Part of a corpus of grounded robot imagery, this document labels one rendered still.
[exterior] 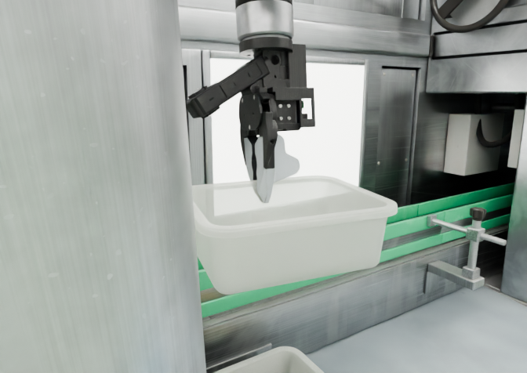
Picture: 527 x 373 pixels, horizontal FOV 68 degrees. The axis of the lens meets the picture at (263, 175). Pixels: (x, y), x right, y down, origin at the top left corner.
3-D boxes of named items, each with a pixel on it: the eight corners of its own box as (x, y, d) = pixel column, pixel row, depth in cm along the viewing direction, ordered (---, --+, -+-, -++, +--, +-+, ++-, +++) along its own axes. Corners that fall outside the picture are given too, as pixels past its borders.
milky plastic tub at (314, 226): (403, 280, 44) (410, 205, 42) (206, 321, 36) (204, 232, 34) (325, 229, 60) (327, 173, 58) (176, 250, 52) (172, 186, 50)
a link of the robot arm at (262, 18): (248, -3, 47) (226, 16, 54) (251, 36, 47) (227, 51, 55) (303, 2, 50) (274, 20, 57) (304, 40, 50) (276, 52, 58)
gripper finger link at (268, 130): (280, 168, 49) (276, 97, 48) (269, 169, 49) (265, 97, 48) (264, 167, 53) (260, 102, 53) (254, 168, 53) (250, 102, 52)
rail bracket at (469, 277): (430, 285, 95) (438, 195, 91) (501, 318, 81) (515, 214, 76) (416, 290, 93) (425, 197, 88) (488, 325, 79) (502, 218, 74)
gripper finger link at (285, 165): (306, 201, 53) (303, 132, 52) (267, 206, 50) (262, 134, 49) (295, 198, 56) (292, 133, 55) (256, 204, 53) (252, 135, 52)
